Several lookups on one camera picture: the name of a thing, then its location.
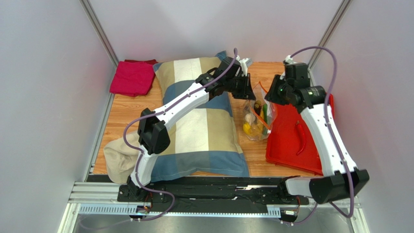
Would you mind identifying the striped blue beige pillow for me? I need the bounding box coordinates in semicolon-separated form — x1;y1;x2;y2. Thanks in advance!
151;51;250;182

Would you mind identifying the green fake chili pepper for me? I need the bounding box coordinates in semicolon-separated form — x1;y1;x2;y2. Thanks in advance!
260;103;268;135

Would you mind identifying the red folded cloth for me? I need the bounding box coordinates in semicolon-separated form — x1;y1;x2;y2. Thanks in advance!
109;59;157;97

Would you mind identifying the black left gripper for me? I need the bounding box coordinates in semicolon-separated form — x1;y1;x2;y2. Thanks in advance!
224;74;257;101

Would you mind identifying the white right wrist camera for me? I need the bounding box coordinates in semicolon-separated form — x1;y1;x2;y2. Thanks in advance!
283;55;295;78

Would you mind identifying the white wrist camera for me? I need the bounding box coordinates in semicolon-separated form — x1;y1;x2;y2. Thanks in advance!
283;55;295;78
236;55;253;76

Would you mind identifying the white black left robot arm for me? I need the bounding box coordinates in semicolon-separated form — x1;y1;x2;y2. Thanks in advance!
123;57;256;193

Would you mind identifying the yellow fake bell pepper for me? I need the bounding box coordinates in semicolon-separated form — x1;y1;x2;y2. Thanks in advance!
242;122;264;137

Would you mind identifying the beige fabric hat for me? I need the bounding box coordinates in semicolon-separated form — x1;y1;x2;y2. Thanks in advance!
103;137;140;184

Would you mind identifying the white fake garlic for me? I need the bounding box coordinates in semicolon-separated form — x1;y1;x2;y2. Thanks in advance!
244;113;256;125

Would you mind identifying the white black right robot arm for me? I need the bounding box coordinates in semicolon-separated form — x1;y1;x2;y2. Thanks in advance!
265;63;370;206

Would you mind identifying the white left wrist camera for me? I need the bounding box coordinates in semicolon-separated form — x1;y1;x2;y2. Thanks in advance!
236;55;253;76

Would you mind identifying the red plastic tray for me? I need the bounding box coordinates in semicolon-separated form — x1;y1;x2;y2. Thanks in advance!
265;104;323;175

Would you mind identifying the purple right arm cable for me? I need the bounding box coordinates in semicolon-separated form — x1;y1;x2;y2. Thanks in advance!
279;46;355;226

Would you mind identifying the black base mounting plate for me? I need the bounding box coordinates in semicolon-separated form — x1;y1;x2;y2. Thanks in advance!
117;183;310;205

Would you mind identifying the aluminium frame rail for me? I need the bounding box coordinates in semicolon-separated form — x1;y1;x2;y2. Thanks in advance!
59;176;369;233

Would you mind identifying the clear zip top bag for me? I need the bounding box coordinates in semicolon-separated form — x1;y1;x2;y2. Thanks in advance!
242;82;277;141

